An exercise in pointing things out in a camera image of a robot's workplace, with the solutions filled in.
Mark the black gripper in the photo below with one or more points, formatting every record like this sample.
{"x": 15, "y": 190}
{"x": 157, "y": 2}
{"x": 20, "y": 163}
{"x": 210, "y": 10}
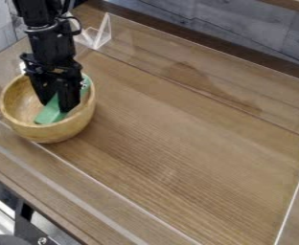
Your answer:
{"x": 51, "y": 62}

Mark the green rectangular stick block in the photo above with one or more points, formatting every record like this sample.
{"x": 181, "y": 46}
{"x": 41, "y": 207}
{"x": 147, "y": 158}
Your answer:
{"x": 51, "y": 114}

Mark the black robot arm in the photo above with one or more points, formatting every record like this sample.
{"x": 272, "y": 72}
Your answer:
{"x": 40, "y": 13}

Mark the wooden bowl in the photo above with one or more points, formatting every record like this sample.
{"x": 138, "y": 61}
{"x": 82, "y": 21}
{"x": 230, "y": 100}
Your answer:
{"x": 20, "y": 107}

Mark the clear acrylic corner bracket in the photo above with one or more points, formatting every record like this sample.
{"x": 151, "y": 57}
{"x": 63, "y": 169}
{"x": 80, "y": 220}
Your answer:
{"x": 91, "y": 37}

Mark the black table frame bracket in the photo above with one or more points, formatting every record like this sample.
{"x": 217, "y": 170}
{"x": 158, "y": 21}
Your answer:
{"x": 25, "y": 229}

